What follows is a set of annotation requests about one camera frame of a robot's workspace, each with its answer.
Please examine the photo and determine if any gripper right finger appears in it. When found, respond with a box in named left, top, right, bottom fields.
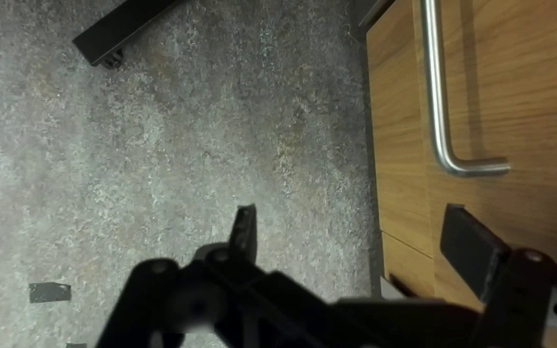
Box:
left=440, top=203, right=557, bottom=348

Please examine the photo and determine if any black furniture leg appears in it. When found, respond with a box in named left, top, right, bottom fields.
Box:
left=72, top=0, right=182, bottom=70

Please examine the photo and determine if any dark tape mark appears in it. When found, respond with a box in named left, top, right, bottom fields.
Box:
left=29, top=282, right=72, bottom=304

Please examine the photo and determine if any silver drawer handle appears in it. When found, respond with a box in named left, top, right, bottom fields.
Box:
left=419, top=0, right=511, bottom=177

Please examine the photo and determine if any wooden drawer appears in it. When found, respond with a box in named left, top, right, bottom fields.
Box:
left=366, top=0, right=557, bottom=348

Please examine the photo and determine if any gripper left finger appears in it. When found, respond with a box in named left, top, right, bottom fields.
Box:
left=96, top=203, right=342, bottom=348

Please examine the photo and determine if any wooden drawer cabinet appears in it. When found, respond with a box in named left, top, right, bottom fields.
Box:
left=357, top=0, right=557, bottom=348

